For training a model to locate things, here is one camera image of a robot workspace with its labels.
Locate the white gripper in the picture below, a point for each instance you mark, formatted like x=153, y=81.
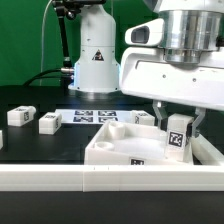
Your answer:
x=145, y=73

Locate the white square tabletop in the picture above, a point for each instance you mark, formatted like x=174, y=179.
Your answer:
x=119, y=143

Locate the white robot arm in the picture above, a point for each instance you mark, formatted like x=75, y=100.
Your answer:
x=177, y=57

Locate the white U-shaped fence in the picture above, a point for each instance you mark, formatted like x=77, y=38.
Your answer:
x=87, y=178

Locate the white marker sheet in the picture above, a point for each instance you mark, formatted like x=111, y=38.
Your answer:
x=80, y=116

